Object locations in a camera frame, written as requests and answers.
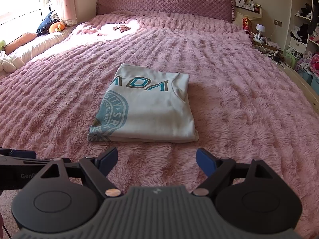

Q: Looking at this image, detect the cream headboard shelf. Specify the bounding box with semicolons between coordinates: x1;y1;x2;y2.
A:
234;0;263;18

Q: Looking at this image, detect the red snack bag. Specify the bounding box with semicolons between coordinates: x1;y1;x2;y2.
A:
242;17;253;31

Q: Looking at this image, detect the teal storage box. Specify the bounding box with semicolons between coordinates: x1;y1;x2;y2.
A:
296;67;319;92

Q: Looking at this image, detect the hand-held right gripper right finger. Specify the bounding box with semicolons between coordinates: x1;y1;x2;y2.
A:
192;148;281;197

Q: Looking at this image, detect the orange plush toy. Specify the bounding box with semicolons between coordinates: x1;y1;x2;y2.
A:
48;21;66;33

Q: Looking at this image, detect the pile of pink clothes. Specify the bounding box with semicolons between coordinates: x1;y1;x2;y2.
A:
299;52;319;74

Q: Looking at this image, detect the white printed sweatshirt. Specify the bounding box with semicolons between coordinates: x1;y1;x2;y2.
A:
87;63;200;143

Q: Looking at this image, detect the wooden bed frame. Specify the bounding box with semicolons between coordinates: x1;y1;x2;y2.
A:
282;62;319;105

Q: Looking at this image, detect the white open shelf unit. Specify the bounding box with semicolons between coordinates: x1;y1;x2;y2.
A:
289;0;319;55

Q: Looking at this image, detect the white table lamp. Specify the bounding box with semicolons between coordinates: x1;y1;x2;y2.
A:
255;24;266;39

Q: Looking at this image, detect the pink lace curtain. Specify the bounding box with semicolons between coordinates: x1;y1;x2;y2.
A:
56;0;76;25

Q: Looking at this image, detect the navy floral pillow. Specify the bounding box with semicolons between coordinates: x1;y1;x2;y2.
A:
36;11;56;35

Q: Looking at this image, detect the white plush cloth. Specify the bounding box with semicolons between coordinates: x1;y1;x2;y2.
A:
0;55;25;76

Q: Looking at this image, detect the wooden bedside table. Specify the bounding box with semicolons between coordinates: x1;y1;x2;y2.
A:
252;38;283;53

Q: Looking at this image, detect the peach bolster pillow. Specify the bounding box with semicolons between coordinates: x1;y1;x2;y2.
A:
4;32;38;55

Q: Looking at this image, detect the cream bedding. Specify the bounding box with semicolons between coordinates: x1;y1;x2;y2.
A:
14;25;80;65

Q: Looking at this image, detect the pink fluffy blanket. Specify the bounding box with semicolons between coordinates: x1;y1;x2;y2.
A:
0;11;319;239

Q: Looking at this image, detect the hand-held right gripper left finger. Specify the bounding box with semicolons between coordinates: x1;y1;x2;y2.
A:
31;147;122;197

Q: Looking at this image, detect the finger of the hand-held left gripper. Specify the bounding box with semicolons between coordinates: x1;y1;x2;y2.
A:
0;156;53;167
0;148;37;159

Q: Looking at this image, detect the tangle of black cables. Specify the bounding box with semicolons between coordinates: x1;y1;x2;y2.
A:
262;50;285;63

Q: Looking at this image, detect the purple quilted headboard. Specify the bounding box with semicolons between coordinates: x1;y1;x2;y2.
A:
96;0;236;23

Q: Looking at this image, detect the green storage bin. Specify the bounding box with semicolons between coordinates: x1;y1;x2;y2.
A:
285;47;302;68

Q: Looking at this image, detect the small brown cloth item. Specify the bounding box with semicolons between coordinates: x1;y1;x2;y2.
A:
113;23;131;33

